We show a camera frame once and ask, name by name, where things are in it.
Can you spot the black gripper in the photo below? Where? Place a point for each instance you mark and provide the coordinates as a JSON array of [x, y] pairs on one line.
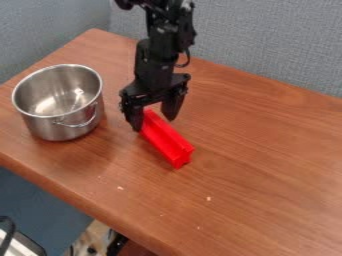
[[156, 84]]

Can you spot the red plastic block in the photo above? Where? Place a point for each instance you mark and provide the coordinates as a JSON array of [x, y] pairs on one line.
[[168, 142]]

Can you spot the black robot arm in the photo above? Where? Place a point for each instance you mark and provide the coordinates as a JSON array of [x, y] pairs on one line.
[[161, 52]]

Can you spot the stainless steel pot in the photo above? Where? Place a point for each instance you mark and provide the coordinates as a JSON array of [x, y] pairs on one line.
[[59, 100]]

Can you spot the black white object bottom left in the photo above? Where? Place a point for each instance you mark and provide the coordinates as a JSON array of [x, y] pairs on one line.
[[15, 243]]

